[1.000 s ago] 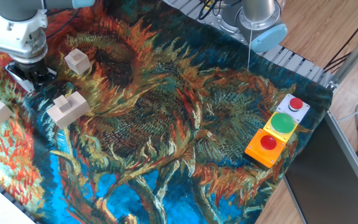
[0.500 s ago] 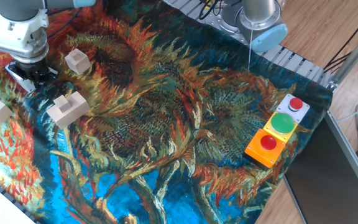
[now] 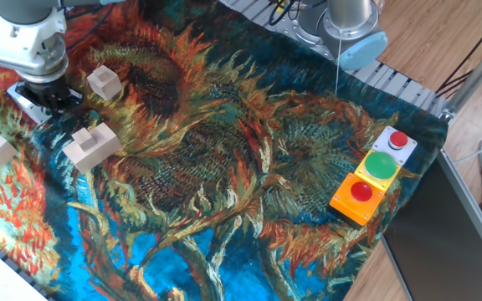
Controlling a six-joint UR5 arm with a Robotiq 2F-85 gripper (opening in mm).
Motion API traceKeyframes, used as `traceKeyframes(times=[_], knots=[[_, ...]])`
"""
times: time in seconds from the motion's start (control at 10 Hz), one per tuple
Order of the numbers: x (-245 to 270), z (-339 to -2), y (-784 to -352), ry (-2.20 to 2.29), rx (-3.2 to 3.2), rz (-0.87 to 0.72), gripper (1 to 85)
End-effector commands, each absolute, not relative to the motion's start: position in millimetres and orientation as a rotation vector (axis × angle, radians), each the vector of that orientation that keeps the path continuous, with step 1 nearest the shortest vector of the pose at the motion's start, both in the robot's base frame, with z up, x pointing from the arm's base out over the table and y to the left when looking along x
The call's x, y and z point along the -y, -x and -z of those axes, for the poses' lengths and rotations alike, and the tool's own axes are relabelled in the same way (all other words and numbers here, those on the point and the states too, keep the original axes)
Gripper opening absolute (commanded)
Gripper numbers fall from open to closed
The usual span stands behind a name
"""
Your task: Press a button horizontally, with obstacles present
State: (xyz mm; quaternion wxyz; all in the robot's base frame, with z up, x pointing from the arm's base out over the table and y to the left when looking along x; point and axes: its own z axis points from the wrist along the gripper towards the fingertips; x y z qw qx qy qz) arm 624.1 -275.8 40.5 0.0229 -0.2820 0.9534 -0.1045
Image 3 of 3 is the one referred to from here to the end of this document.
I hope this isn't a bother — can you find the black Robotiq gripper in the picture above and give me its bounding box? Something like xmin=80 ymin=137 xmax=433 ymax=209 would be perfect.
xmin=14 ymin=74 xmax=85 ymax=116

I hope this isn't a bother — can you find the white box green button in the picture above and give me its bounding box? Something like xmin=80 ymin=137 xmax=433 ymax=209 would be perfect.
xmin=6 ymin=81 xmax=54 ymax=125

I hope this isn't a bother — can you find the orange box red button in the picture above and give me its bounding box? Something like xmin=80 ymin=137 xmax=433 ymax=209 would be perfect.
xmin=328 ymin=171 xmax=387 ymax=227

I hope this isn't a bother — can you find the yellow box green button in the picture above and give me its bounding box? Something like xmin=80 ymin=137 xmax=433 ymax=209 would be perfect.
xmin=353 ymin=150 xmax=403 ymax=193

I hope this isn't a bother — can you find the grey box red button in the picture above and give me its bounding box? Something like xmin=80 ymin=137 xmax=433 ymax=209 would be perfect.
xmin=371 ymin=125 xmax=418 ymax=167

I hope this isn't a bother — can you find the small wooden block with peg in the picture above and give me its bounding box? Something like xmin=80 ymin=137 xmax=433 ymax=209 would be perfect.
xmin=86 ymin=64 xmax=124 ymax=101

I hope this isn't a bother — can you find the notched wooden block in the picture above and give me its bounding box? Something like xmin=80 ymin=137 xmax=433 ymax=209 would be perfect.
xmin=62 ymin=122 xmax=123 ymax=175

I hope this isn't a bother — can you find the sunflower painting cloth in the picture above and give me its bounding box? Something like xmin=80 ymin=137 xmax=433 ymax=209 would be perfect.
xmin=0 ymin=0 xmax=449 ymax=301

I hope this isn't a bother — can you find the white zip tie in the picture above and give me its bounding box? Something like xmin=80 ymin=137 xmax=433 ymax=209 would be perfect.
xmin=333 ymin=28 xmax=344 ymax=95

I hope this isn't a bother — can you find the dark grey flat panel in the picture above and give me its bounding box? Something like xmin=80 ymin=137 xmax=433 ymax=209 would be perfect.
xmin=382 ymin=156 xmax=482 ymax=301

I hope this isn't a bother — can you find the thick black gripper cable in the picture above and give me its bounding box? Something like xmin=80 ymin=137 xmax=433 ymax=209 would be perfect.
xmin=63 ymin=3 xmax=116 ymax=54

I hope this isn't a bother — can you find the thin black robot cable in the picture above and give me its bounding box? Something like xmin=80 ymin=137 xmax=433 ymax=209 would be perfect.
xmin=268 ymin=0 xmax=330 ymax=27

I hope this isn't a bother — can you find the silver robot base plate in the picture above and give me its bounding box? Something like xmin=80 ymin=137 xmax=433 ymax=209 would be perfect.
xmin=273 ymin=8 xmax=338 ymax=62

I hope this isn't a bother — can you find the black floor cable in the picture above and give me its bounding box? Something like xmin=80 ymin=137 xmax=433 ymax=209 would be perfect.
xmin=435 ymin=6 xmax=482 ymax=98

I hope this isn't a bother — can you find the aluminium frame rail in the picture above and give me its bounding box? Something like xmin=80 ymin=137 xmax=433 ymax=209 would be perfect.
xmin=437 ymin=148 xmax=482 ymax=290

